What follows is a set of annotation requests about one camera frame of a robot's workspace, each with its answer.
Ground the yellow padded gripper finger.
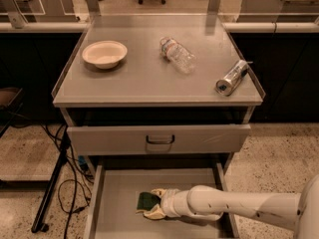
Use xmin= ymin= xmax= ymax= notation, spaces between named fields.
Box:
xmin=151 ymin=188 xmax=170 ymax=198
xmin=136 ymin=204 xmax=166 ymax=220

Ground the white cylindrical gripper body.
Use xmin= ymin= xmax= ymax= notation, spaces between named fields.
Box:
xmin=160 ymin=189 xmax=192 ymax=218

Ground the green and yellow sponge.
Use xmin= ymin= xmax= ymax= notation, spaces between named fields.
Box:
xmin=137 ymin=192 xmax=160 ymax=213

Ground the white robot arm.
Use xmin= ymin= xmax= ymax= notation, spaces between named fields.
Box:
xmin=137 ymin=176 xmax=319 ymax=239

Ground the open grey middle drawer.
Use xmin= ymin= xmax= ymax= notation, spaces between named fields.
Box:
xmin=84 ymin=154 xmax=239 ymax=239

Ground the grey top drawer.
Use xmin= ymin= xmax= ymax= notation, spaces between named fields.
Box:
xmin=67 ymin=124 xmax=251 ymax=155

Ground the grey drawer cabinet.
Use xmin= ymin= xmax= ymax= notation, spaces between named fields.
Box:
xmin=51 ymin=14 xmax=267 ymax=239

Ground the black tripod leg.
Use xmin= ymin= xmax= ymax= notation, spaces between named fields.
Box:
xmin=31 ymin=133 xmax=69 ymax=233

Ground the silver drink can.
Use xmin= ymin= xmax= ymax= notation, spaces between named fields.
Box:
xmin=215 ymin=60 xmax=249 ymax=96

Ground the clear plastic water bottle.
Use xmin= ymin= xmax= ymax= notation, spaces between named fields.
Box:
xmin=159 ymin=37 xmax=196 ymax=75

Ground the white paper bowl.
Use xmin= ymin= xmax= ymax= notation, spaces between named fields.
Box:
xmin=82 ymin=41 xmax=128 ymax=70

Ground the black top drawer handle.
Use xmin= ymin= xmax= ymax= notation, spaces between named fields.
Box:
xmin=146 ymin=134 xmax=175 ymax=144

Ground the black floor cable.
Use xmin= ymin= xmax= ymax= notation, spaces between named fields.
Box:
xmin=39 ymin=122 xmax=95 ymax=239

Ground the white horizontal rail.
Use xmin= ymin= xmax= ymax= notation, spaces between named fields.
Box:
xmin=0 ymin=22 xmax=319 ymax=33

